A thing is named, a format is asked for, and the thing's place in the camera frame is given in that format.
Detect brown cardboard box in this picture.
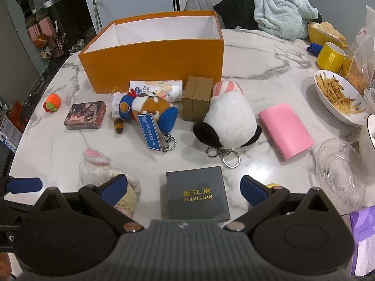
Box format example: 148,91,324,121
182,76,214,122

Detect white bunny plush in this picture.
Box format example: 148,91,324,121
79,149,142,217

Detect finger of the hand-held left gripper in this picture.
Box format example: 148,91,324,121
0,176,43,200

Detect yellow and blue plush toy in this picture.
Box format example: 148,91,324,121
111,87,179,153

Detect blue wrapper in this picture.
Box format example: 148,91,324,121
306,43,323,56

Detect white panda plush keychain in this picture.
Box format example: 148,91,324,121
193,80,262,168

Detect pink leather case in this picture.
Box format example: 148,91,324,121
258,103,315,161

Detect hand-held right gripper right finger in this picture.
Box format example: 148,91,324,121
223,175,337,232

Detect yellow bowl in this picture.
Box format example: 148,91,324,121
307,21,349,50

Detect clear plastic snack bag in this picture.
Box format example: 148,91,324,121
341,4,375,94

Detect white printed cylinder tube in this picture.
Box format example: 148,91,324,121
129,80,184,102

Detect red cardboard box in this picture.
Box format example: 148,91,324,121
9,100,27,132

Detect white cup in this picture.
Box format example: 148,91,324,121
358,114,375,182

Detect clear glass plate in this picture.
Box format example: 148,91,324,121
307,138,367,214

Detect white bowl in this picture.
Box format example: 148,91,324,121
314,70,370,126

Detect light blue fleece blanket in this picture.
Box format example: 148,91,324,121
252,0,319,40

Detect white sneakers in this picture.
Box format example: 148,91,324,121
69,38,87,52

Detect yellow mug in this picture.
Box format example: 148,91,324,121
316,41,347,75

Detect pile of fries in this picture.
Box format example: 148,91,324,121
317,73,367,115

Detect orange crochet fruit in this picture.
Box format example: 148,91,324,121
43,93,61,113

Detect dark printed card box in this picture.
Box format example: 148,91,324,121
64,101,107,130

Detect dark grey gift box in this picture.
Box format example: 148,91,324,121
166,166,231,223

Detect purple packet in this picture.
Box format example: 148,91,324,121
349,206,375,277

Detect white bin with orange rim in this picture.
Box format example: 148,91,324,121
78,11,225,95

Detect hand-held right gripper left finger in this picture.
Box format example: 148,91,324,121
38,174,145,232

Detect black jacket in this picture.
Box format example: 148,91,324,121
213,0,264,30

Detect pink bag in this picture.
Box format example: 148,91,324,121
26,16,59,40

